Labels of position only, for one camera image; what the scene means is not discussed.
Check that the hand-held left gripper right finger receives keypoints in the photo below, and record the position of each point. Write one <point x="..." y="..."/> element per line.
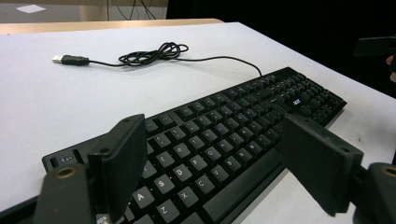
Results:
<point x="317" y="161"/>

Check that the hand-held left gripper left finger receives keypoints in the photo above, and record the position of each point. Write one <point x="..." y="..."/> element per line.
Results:
<point x="120" y="161"/>

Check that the black keyboard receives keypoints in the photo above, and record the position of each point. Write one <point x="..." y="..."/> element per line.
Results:
<point x="199" y="149"/>

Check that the wooden table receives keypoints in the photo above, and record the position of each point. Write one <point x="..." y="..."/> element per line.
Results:
<point x="93" y="26"/>

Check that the white paper sheet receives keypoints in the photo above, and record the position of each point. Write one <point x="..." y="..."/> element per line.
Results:
<point x="30" y="8"/>

